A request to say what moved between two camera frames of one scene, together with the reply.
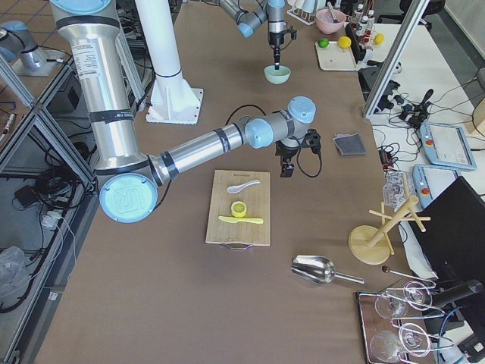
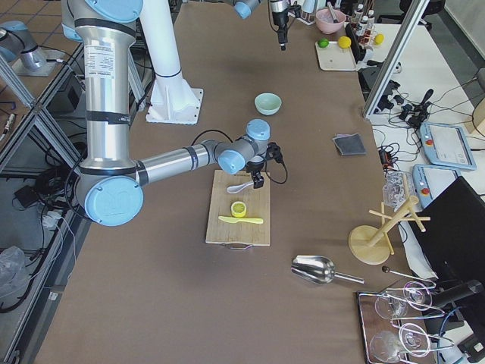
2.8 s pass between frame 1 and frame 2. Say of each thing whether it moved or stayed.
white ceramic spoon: stayed
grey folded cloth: stayed
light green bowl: moved
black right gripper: moved
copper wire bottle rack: stayed
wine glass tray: stayed
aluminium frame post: stayed
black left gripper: moved
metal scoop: stayed
